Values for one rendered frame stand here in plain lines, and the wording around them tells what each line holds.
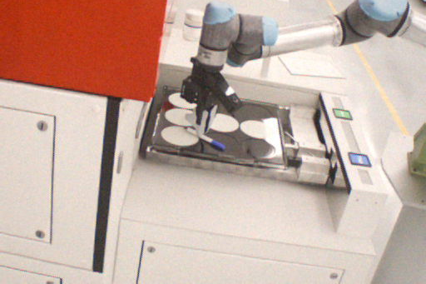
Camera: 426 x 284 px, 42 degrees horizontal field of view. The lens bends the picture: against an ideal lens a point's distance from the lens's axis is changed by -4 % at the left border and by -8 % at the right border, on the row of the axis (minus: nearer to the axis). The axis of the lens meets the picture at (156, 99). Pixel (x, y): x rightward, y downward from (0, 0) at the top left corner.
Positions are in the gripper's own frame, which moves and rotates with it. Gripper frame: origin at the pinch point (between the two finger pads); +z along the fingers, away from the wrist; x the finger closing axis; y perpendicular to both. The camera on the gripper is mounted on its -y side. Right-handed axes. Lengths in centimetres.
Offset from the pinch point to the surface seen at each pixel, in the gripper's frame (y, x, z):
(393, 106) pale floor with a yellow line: 15, -299, 92
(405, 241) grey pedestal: -55, -50, 33
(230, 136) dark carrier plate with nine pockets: -4.3, -7.5, 1.6
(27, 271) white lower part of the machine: 1, 59, 14
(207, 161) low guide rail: -3.5, 0.8, 7.0
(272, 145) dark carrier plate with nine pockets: -14.9, -13.0, 1.5
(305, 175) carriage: -27.6, -11.2, 4.2
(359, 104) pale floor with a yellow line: 35, -276, 92
